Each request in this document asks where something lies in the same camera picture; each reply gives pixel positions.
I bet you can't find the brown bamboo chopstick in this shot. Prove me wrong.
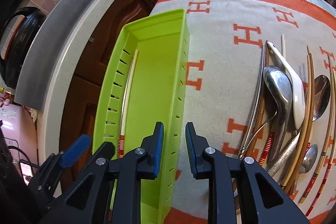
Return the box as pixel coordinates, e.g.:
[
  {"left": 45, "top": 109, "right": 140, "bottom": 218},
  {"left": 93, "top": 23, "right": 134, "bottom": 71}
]
[
  {"left": 280, "top": 50, "right": 315, "bottom": 193},
  {"left": 280, "top": 83, "right": 309, "bottom": 192}
]

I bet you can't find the small steel spoon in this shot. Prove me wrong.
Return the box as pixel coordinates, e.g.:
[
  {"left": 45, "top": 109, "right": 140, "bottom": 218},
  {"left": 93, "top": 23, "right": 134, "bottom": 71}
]
[{"left": 288, "top": 144, "right": 318, "bottom": 196}]

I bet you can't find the white ceramic soup spoon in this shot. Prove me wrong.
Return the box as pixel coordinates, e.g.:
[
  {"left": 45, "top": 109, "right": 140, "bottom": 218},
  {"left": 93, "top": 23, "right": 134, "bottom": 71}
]
[{"left": 265, "top": 40, "right": 306, "bottom": 131}]

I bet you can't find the large steel tablespoon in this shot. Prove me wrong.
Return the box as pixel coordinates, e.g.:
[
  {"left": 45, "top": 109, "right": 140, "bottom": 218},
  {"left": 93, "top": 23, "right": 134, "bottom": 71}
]
[{"left": 267, "top": 75, "right": 331, "bottom": 177}]

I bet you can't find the steel fork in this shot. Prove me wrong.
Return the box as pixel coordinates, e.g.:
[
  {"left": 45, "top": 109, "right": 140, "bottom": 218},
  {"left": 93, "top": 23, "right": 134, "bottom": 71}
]
[{"left": 238, "top": 44, "right": 277, "bottom": 160}]

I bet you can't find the bamboo chopstick red band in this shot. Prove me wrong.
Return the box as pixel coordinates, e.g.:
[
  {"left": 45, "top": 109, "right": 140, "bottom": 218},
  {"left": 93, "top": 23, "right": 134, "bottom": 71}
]
[{"left": 298, "top": 55, "right": 335, "bottom": 207}]

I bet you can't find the large steel ladle spoon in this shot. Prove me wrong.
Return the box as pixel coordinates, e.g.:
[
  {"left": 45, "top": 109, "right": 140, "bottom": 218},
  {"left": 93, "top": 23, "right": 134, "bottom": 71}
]
[{"left": 263, "top": 66, "right": 292, "bottom": 166}]

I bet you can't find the dark wooden chopstick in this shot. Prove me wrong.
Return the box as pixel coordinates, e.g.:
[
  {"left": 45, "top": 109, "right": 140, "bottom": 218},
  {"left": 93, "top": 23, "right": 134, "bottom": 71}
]
[{"left": 245, "top": 44, "right": 269, "bottom": 157}]

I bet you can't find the pink rice cooker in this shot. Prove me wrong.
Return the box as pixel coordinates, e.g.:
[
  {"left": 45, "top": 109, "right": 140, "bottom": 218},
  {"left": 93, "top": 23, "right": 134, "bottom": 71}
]
[{"left": 1, "top": 104, "right": 38, "bottom": 164}]

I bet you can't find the green plastic utensil tray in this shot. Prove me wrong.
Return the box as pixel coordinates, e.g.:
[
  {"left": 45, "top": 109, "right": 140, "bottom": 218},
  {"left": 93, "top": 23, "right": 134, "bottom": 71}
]
[{"left": 92, "top": 9, "right": 190, "bottom": 223}]

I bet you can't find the black round pan rack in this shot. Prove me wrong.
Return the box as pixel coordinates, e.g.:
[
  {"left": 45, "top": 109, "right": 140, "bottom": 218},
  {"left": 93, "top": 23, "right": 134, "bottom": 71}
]
[{"left": 1, "top": 7, "right": 46, "bottom": 89}]

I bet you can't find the pale chopstick red striped end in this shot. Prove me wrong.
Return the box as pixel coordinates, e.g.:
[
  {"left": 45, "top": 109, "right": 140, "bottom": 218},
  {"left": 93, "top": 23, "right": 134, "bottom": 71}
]
[{"left": 286, "top": 42, "right": 335, "bottom": 220}]

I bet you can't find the orange beige H-pattern cloth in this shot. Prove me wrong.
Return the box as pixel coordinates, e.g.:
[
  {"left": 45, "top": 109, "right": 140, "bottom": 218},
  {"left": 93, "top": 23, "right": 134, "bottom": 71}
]
[{"left": 151, "top": 0, "right": 335, "bottom": 223}]

